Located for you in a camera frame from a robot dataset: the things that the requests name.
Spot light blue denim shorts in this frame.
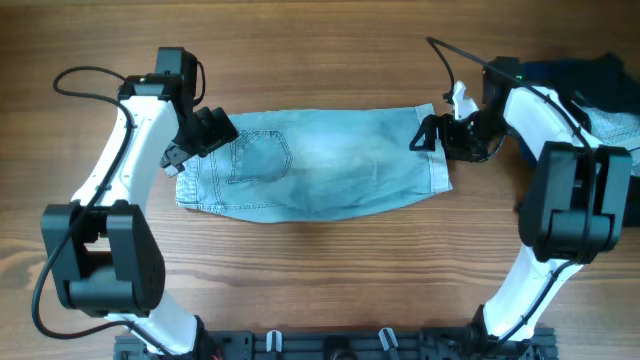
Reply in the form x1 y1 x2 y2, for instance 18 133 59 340
176 104 452 223

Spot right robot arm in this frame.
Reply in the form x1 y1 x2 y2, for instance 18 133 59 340
409 55 639 358

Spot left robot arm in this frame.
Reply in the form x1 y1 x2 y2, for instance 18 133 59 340
36 47 238 359

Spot dark clothes pile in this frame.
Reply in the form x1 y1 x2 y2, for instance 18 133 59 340
521 53 639 227

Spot grey patterned garment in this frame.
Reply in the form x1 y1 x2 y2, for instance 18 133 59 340
583 107 640 177

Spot right black cable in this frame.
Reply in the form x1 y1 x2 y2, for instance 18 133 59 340
425 35 601 346

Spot black cable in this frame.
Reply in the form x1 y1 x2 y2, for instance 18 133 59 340
30 65 171 357
425 35 601 346

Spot left black cable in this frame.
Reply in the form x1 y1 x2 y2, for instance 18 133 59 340
30 65 171 357

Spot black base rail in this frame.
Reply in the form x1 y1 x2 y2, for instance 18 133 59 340
113 326 557 360

